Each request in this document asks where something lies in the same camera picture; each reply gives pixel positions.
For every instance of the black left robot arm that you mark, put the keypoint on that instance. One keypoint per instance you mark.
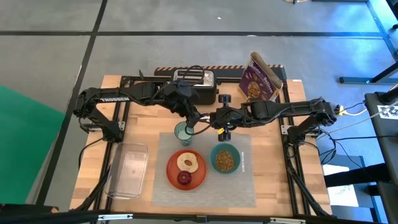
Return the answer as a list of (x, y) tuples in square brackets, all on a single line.
[(115, 99)]

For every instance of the black aluminium table frame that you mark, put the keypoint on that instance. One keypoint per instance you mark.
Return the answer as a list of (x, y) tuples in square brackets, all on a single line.
[(284, 93)]

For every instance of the teal ribbed bowl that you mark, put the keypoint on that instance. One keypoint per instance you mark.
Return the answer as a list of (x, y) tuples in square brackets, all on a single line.
[(214, 152)]

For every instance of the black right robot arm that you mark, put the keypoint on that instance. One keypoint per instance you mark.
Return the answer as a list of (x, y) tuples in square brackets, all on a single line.
[(295, 109)]

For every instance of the grey woven placemat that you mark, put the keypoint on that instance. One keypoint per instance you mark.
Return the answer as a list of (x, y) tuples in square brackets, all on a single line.
[(217, 193)]

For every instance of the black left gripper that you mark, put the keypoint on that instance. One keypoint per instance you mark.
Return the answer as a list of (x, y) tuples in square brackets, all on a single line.
[(188, 107)]

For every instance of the white plastic knife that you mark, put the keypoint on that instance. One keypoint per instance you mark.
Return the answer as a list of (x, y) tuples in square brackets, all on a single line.
[(243, 161)]

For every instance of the orange plastic plate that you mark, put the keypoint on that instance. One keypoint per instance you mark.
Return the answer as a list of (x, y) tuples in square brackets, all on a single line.
[(199, 180)]

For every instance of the white printed paper sheet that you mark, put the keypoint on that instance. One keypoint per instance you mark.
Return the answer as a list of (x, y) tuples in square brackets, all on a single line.
[(339, 189)]

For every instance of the black two-slot toaster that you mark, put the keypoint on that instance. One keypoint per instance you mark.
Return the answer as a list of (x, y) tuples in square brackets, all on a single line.
[(202, 90)]

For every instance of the teal faceted plastic tumbler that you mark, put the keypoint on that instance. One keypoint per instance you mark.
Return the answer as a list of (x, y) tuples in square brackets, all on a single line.
[(182, 138)]

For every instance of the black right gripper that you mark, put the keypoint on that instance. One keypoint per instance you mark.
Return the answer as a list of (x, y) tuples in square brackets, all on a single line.
[(236, 117)]

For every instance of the black floor stand legs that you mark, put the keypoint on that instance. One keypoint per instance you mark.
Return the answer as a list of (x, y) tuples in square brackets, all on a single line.
[(382, 37)]

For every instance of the purple raisin cereal box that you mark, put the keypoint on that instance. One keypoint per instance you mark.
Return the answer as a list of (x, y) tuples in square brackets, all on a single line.
[(258, 84)]

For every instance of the black overhead mount rail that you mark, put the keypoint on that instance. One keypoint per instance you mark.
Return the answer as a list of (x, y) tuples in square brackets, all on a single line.
[(155, 216)]

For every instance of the beige bagel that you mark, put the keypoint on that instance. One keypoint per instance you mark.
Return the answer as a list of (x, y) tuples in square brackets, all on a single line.
[(182, 161)]

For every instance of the brown cereal heap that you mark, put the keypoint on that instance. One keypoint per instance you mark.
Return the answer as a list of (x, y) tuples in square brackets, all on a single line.
[(224, 161)]

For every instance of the black cart with marker label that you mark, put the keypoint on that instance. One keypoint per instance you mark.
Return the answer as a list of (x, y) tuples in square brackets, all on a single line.
[(385, 143)]

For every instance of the clear plastic container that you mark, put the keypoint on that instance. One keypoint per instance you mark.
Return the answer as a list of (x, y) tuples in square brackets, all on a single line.
[(127, 171)]

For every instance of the green floor mat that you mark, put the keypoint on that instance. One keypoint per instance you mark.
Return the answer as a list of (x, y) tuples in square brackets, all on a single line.
[(25, 146)]

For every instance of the hazard striped black bar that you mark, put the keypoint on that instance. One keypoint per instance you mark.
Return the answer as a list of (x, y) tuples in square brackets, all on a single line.
[(230, 67)]

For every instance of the red apple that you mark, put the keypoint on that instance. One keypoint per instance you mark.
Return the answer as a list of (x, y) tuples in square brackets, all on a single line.
[(181, 179)]

